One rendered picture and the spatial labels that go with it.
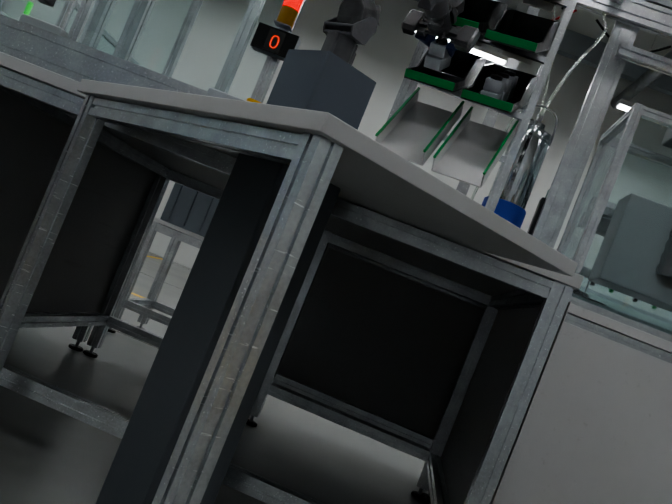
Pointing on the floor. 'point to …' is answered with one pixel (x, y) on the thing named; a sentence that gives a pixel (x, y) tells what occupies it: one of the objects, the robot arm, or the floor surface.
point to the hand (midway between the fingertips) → (442, 43)
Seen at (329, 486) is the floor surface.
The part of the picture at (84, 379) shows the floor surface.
